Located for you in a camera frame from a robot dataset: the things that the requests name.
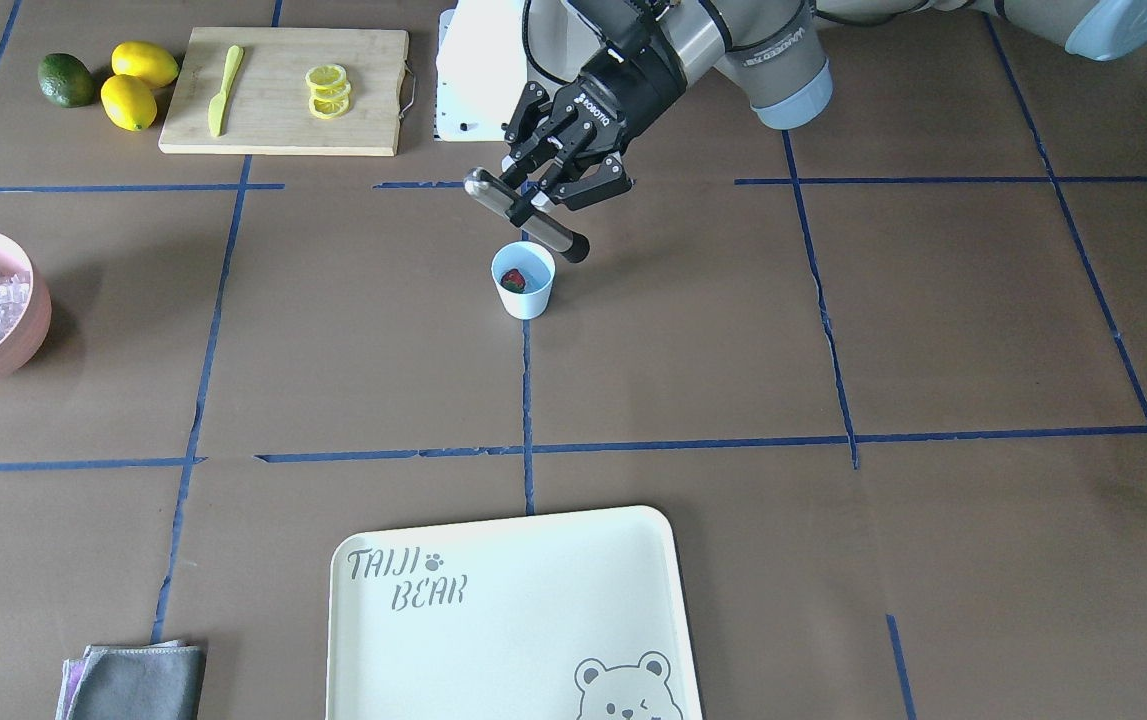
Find wooden cutting board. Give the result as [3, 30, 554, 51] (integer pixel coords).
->
[158, 26, 409, 158]

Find yellow green plastic knife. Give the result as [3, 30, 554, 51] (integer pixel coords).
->
[206, 45, 244, 138]

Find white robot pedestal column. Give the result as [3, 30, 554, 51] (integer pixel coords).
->
[434, 1, 600, 142]

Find yellow lemon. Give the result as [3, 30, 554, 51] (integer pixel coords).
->
[99, 75, 158, 132]
[111, 41, 180, 88]

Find light blue plastic cup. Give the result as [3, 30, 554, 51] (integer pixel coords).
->
[490, 241, 556, 320]

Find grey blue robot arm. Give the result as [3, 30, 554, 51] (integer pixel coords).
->
[465, 1, 1147, 225]

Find dark folded cloth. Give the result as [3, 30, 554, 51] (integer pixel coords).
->
[55, 641, 206, 719]

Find beige plastic tray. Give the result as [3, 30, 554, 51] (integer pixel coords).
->
[323, 504, 704, 719]

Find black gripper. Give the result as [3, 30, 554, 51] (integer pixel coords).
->
[501, 40, 688, 218]

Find red strawberry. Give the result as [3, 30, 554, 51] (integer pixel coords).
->
[497, 266, 528, 294]

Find lemon slices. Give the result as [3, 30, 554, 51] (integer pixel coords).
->
[304, 64, 352, 120]

